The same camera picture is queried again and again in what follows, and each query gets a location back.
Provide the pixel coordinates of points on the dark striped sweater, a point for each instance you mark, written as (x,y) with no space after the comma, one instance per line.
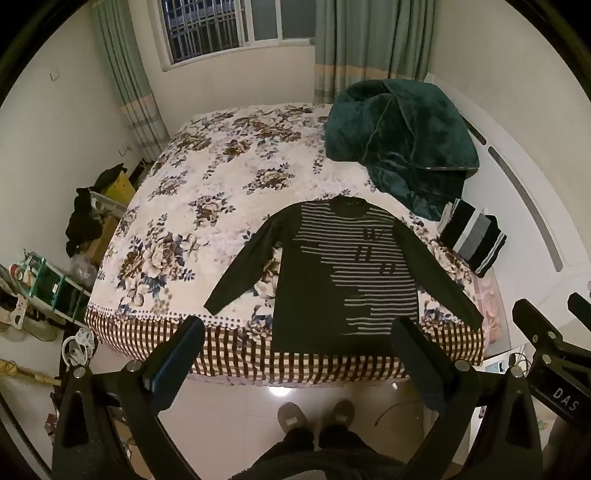
(304,295)

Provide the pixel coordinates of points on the person's right grey slipper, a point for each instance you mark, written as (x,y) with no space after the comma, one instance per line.
(340,413)

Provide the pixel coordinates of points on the floral bed sheet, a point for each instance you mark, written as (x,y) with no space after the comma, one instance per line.
(217,184)

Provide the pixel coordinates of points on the white curved headboard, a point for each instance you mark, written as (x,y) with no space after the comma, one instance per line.
(531,152)

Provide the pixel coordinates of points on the barred window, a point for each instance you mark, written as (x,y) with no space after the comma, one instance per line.
(207,27)

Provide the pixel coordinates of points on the dark green plush blanket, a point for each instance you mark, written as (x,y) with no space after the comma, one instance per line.
(401,134)

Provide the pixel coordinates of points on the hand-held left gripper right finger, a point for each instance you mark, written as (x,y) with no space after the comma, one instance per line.
(419,365)

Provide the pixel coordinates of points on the folded striped clothes stack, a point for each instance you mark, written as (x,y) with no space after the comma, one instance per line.
(471,235)

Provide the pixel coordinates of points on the person's right forearm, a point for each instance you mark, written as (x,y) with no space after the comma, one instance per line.
(570,452)

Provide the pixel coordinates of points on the black clothes pile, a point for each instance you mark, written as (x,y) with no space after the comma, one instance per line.
(83,221)

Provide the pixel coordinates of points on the pink cloth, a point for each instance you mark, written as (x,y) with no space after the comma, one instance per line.
(494,309)

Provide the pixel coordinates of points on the person's right leg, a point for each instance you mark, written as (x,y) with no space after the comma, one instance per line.
(351,454)

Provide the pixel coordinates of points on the green frame rack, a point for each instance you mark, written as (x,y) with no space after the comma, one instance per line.
(69,295)

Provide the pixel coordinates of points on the person's grey slipper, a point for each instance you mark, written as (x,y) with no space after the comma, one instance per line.
(293,416)
(340,413)

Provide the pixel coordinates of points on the yellow box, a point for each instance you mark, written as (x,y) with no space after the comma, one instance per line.
(119,193)

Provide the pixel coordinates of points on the white wall socket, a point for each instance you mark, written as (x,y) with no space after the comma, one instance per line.
(125,150)

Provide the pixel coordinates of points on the wooden stick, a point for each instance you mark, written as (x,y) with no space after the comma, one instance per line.
(32,374)

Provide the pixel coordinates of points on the white shoe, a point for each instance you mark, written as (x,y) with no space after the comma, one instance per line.
(18,318)

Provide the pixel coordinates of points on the person's left leg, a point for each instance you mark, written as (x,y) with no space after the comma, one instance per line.
(286,454)

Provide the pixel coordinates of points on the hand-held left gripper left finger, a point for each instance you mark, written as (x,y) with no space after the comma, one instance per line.
(178,356)

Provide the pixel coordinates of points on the person's left grey slipper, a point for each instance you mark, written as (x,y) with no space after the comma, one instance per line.
(293,416)

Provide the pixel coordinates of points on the clear plastic bag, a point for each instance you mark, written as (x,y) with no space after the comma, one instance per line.
(83,270)

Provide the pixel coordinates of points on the white wall switch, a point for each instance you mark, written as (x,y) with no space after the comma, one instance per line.
(55,74)

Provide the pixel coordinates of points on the person's leg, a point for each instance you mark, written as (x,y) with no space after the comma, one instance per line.
(286,454)
(351,454)

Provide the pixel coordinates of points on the green curtain with striped band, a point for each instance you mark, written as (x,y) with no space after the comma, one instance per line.
(124,69)
(369,37)

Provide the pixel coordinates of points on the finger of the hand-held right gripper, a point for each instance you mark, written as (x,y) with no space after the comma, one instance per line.
(581,308)
(535,319)

